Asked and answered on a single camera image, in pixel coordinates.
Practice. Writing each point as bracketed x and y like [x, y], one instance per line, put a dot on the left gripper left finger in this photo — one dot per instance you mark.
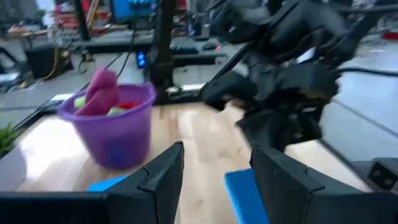
[152, 193]

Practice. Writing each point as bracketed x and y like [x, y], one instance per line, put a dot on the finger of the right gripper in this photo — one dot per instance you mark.
[276, 130]
[230, 95]

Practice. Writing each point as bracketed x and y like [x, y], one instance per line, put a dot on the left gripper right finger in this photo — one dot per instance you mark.
[292, 196]

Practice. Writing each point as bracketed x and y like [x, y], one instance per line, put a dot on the blue sponge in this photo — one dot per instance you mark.
[105, 184]
[245, 196]

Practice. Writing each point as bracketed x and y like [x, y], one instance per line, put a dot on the red cloth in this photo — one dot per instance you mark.
[129, 105]

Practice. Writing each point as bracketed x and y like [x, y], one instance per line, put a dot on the pink cloth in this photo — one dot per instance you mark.
[101, 93]

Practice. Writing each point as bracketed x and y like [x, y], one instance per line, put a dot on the green cloth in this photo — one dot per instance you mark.
[80, 102]

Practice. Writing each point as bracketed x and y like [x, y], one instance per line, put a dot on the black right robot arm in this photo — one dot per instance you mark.
[295, 25]

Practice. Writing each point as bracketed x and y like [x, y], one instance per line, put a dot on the purple plastic bucket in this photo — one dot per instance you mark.
[118, 140]

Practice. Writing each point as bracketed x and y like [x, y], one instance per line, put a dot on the black computer tower blue lights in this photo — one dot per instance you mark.
[141, 59]

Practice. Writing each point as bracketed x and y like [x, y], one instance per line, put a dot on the green plant in white pot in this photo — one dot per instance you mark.
[7, 155]

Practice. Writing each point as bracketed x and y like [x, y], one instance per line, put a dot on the black aluminium rig frame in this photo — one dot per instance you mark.
[163, 56]

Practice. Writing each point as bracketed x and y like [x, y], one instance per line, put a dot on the black table-level camera box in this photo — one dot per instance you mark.
[381, 175]

